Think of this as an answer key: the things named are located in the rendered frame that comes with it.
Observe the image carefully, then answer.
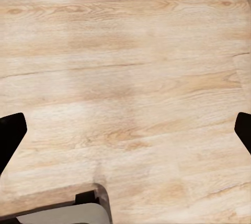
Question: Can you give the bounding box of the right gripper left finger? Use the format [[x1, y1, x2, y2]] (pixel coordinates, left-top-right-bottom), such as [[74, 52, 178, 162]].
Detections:
[[0, 112, 27, 175]]

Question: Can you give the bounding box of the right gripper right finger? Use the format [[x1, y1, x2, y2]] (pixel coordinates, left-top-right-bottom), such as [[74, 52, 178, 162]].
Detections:
[[234, 112, 251, 154]]

